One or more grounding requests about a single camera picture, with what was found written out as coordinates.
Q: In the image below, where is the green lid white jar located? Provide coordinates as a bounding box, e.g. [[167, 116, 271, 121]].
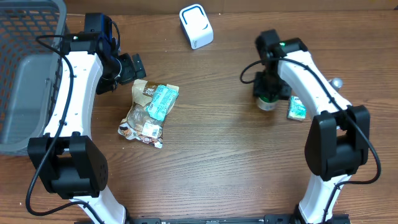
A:
[[256, 96, 279, 111]]

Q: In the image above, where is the small teal tissue pack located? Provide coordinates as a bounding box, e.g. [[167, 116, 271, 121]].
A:
[[287, 96, 307, 121]]

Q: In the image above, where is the teal wet wipes pack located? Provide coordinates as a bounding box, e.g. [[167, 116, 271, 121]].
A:
[[146, 85, 179, 121]]

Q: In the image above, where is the brown nut snack bag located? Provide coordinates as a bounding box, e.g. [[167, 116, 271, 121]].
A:
[[118, 80, 179, 149]]

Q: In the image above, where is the yellow dish soap bottle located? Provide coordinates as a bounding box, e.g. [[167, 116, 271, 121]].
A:
[[328, 78, 343, 92]]

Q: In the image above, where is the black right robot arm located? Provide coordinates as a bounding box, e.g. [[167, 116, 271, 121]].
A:
[[253, 29, 370, 223]]

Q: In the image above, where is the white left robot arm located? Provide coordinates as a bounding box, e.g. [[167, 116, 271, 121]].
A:
[[27, 13, 146, 223]]

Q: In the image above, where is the white barcode scanner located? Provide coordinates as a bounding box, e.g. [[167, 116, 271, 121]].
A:
[[179, 4, 214, 50]]

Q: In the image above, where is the grey plastic mesh basket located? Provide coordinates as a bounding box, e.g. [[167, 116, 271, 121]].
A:
[[1, 0, 68, 156]]

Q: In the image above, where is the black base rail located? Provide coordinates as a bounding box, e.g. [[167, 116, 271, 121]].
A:
[[74, 214, 352, 224]]

